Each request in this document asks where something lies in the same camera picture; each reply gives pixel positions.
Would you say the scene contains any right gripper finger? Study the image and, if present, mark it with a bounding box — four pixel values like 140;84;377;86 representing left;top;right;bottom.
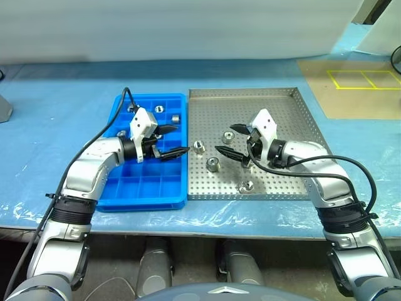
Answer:
229;123;252;136
214;145;247;164

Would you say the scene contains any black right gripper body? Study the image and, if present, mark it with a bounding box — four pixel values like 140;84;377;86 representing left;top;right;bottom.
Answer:
242;130;268;169

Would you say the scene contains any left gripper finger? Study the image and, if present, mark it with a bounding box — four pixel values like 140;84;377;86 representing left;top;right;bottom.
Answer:
153;147;191;162
155;124;179;136

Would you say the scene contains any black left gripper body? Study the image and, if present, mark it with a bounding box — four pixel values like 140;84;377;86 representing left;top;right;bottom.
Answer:
141;133;162;159

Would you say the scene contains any blue compartment tray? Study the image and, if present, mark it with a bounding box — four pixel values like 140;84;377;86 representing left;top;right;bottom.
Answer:
96;93;189;213

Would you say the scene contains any perforated metal tray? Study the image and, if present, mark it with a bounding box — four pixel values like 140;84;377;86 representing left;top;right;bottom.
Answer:
187;87;333;201

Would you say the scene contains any white foam backdrop sheet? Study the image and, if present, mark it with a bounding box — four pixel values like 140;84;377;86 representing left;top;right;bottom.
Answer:
0;0;367;65

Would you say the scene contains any brown mat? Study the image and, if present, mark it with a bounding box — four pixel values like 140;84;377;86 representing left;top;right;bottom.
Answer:
296;60;401;120

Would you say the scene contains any grey right robot leg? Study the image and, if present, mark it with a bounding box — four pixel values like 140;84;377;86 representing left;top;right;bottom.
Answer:
216;240;266;286

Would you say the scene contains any grey robot leg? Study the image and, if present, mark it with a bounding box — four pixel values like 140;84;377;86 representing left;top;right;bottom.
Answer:
216;240;266;286
136;238;175;298

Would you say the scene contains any grey left robot leg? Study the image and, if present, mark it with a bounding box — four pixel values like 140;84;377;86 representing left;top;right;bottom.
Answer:
136;238;175;298

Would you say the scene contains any grey robot torso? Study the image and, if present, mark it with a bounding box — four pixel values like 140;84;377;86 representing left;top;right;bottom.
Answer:
134;280;267;301

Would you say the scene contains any grey stand base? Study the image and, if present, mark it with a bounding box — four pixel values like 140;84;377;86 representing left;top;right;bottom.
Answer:
0;93;14;124

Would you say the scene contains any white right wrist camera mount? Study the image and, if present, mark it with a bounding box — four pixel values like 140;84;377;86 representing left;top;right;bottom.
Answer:
249;108;279;164

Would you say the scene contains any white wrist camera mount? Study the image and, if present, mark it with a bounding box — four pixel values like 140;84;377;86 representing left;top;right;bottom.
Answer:
249;108;279;164
129;107;159;164

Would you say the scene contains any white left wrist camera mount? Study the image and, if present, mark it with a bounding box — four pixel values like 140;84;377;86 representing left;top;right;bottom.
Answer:
129;107;159;164

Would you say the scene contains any thin black background cable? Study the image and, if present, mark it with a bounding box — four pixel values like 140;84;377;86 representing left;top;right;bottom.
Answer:
390;45;401;73

